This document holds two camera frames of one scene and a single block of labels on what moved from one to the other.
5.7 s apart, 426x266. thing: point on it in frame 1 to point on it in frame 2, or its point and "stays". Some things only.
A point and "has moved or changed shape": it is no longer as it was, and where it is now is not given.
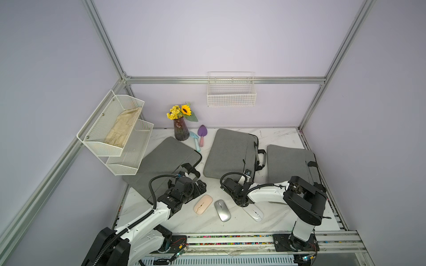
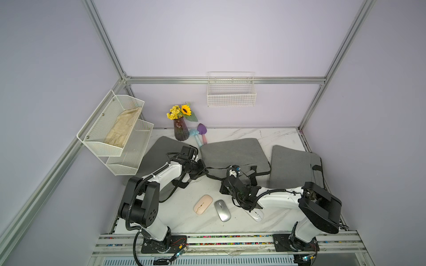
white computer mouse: [254, 211] stays
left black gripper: [202, 189] to [201, 170]
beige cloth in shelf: [118, 133] stays
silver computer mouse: [222, 210] stays
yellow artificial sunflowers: [176, 112] stays
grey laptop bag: [232, 152] has moved or changed shape
